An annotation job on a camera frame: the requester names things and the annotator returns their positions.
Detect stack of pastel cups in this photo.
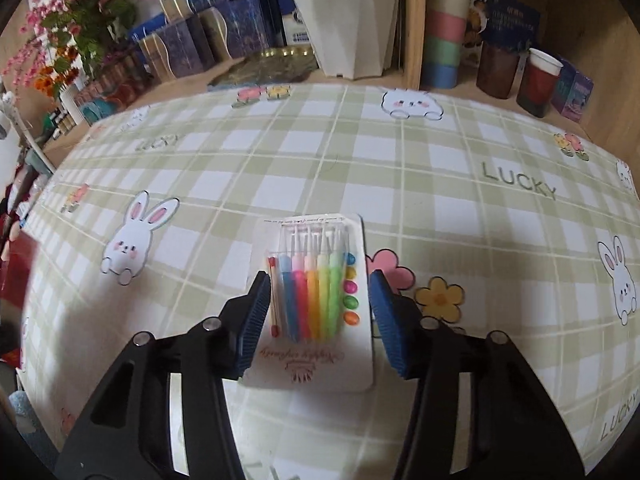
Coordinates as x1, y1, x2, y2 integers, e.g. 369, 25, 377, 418
419, 0, 473, 90

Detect gold rimmed green tray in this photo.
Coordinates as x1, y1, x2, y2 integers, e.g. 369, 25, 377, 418
207, 45, 321, 92

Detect wooden shelf unit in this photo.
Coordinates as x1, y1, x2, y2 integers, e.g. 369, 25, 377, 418
400, 0, 640, 161

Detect blue white carton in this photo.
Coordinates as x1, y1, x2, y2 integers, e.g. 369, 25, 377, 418
280, 7, 316, 47

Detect row of small brown bottles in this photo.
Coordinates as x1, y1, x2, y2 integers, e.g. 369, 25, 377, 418
50, 110, 76, 138

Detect striped fabric basket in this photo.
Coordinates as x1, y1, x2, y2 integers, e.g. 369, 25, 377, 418
75, 52, 151, 123

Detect wooden sideboard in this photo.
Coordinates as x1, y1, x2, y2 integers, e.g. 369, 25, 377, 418
40, 55, 331, 161

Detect flat blue box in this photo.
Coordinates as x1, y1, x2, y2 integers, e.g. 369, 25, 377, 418
126, 10, 168, 43

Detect red paper cup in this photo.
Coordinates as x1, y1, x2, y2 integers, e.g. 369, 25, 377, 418
516, 47, 565, 118

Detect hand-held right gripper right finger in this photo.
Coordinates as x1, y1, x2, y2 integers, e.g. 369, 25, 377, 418
367, 268, 586, 480

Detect cartoon printed cup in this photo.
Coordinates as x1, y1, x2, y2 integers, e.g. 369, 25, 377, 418
465, 0, 493, 51

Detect dark blue printed box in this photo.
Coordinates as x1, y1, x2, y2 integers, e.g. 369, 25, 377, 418
482, 0, 543, 56

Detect small blue purple box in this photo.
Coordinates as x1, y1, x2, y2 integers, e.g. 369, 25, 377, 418
550, 62, 596, 123

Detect white plant pot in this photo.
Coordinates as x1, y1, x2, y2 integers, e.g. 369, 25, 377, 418
250, 0, 403, 81

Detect pink blossom flower arrangement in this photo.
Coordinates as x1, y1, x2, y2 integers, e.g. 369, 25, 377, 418
0, 0, 153, 96

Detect orange flowers in white vase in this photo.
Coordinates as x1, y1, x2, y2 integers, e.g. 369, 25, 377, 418
35, 47, 88, 126

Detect white desk fan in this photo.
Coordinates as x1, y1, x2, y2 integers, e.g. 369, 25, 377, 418
0, 92, 53, 173

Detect checkered rabbit print tablecloth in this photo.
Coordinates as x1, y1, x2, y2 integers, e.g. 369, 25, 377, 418
17, 82, 640, 480

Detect coloured pens card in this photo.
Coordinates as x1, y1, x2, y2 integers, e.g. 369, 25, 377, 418
240, 212, 376, 392

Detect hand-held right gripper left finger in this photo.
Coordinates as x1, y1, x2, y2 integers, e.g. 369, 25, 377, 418
54, 269, 273, 480

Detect brown tumbler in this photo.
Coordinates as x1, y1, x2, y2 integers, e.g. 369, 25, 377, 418
475, 40, 521, 101

